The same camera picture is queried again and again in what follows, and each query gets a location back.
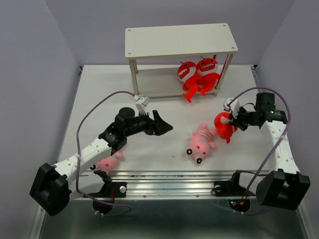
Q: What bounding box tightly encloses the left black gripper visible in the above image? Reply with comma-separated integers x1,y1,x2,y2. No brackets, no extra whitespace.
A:
125,109,172,137

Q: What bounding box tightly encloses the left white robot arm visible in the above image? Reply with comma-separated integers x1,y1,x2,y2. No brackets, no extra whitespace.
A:
29,107,173,216

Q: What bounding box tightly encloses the red shark plush white belly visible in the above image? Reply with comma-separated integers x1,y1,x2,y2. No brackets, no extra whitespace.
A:
196,55,220,96

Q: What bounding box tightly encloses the red shark plush toy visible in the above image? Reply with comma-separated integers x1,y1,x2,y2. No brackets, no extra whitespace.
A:
177,61,201,103

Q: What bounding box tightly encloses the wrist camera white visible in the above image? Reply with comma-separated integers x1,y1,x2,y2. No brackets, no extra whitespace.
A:
134,95,150,115
223,98,241,118

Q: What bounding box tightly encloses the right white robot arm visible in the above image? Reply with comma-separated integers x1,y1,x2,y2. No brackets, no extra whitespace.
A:
224,92,311,210

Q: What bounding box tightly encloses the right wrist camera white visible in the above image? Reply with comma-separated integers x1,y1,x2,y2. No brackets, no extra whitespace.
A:
223,98,241,118

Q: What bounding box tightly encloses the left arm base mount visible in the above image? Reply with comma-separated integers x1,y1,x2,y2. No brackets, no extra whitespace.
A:
80,170,132,217

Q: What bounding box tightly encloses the pink striped plush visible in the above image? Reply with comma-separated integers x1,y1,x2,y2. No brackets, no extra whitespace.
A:
186,122,217,164
90,152,123,172

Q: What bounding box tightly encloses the white two-tier shelf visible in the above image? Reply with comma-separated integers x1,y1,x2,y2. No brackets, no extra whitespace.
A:
125,23,238,98

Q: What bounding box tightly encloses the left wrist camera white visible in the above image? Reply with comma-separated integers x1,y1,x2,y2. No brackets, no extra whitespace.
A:
134,95,150,115

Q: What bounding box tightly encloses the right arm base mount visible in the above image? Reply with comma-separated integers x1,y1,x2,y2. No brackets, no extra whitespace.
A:
211,170,255,215

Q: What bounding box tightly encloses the aluminium rail frame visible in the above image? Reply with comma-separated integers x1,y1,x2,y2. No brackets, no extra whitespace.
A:
29,64,315,239

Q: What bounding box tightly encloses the red plush purple horn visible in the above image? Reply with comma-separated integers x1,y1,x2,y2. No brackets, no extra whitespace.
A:
214,112,238,144

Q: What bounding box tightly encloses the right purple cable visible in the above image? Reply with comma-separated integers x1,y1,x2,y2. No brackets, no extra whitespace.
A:
214,87,292,216

